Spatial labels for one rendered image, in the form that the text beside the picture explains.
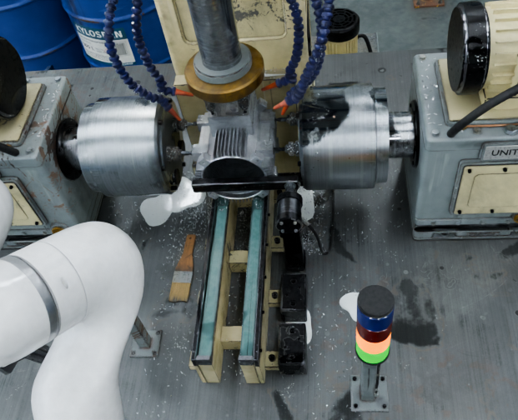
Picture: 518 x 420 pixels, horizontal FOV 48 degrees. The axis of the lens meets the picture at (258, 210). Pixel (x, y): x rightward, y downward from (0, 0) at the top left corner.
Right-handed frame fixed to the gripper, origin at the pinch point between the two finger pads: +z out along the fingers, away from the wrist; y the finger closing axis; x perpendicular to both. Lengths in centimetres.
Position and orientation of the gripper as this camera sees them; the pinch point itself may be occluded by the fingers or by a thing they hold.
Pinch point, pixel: (40, 352)
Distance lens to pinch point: 115.6
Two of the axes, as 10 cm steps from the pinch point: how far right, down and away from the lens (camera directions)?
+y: 0.6, -7.9, 6.1
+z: 7.1, 4.6, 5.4
